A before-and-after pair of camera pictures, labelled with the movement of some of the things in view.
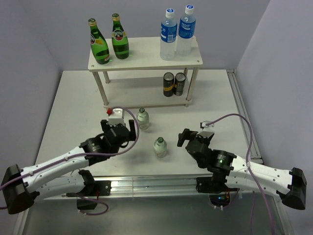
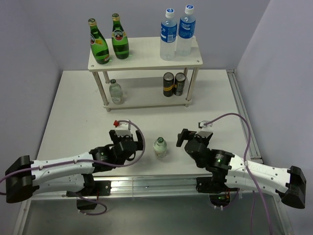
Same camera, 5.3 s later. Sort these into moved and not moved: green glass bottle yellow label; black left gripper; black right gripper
Moved: black left gripper
Not moved: green glass bottle yellow label; black right gripper
